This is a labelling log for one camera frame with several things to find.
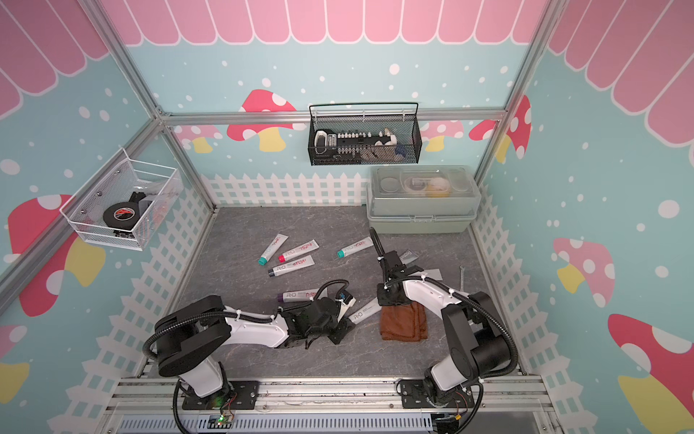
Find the silver purple Protetix toothpaste tube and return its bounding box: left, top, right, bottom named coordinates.
left=399, top=250, right=419, bottom=265

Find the white green cap toothpaste tube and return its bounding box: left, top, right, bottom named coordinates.
left=337, top=237, right=373, bottom=258

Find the black tape roll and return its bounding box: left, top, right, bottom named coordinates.
left=103, top=202, right=141, bottom=231

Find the far left green cap tube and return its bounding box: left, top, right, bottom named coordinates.
left=258, top=233, right=288, bottom=266

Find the green plastic storage box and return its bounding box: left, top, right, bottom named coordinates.
left=367, top=166, right=482, bottom=234

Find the white pink cap toothpaste tube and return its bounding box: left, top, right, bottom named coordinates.
left=278, top=240, right=319, bottom=263

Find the white wire basket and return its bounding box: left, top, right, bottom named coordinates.
left=60, top=149, right=184, bottom=251

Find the black wire mesh basket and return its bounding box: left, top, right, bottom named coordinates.
left=307, top=102, right=422, bottom=166

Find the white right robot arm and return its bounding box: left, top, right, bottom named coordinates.
left=377, top=251, right=519, bottom=406

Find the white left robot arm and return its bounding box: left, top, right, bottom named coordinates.
left=142, top=290, right=355, bottom=400

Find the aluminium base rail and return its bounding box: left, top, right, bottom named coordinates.
left=97, top=376, right=554, bottom=434

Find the white dark cap toothpaste tube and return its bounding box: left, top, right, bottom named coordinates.
left=267, top=255, right=314, bottom=278

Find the brown cloth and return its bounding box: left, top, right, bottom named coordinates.
left=381, top=302, right=428, bottom=342

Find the small silver wrench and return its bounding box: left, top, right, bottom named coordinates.
left=459, top=266, right=466, bottom=292

